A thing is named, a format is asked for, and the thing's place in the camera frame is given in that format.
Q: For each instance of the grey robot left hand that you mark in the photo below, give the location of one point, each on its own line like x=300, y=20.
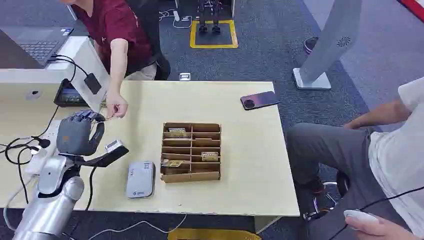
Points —
x=74, y=136

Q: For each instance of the person's hand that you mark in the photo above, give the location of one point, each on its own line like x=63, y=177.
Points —
x=116, y=105
x=381, y=230

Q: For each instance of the white computer mouse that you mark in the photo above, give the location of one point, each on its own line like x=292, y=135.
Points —
x=359, y=217

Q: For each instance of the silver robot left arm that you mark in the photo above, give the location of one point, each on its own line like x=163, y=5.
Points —
x=49, y=205

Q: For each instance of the black power adapter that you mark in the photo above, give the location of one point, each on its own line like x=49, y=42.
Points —
x=92, y=83

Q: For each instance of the black tablet device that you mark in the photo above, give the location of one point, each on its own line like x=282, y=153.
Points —
x=68, y=96

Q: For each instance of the office chair base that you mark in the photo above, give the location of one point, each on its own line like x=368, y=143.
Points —
x=326, y=200

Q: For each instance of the person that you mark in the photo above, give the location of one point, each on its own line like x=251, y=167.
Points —
x=381, y=165
x=119, y=30

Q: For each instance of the white desk riser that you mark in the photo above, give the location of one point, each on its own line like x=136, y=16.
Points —
x=59, y=71

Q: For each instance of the card with yellow print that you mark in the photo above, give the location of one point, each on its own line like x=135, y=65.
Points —
x=177, y=132
x=171, y=163
x=210, y=156

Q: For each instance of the metal floor socket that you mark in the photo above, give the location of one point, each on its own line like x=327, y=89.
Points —
x=184, y=76

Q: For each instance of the grey card reader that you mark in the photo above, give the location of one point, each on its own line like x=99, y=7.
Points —
x=140, y=180

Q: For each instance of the wooden card box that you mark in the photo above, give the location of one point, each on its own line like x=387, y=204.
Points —
x=191, y=152

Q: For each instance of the grey laptop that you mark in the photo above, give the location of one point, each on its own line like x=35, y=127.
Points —
x=36, y=44

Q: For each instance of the white floor power strip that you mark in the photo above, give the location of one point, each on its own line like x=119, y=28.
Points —
x=176, y=16

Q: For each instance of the yellow floor tape square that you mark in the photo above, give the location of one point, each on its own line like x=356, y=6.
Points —
x=214, y=43

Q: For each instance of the black robot legs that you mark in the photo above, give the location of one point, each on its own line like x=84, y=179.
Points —
x=209, y=20

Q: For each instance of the dark smartphone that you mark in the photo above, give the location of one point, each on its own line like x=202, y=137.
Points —
x=259, y=100

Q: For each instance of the yellow floor sheet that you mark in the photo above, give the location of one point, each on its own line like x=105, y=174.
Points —
x=213, y=234

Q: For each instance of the grey pillar stand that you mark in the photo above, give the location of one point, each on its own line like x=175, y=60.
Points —
x=328, y=43

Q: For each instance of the dark shoe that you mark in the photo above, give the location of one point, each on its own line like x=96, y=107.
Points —
x=310, y=44

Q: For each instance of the red floor strip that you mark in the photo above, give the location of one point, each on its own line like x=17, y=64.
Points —
x=414, y=7

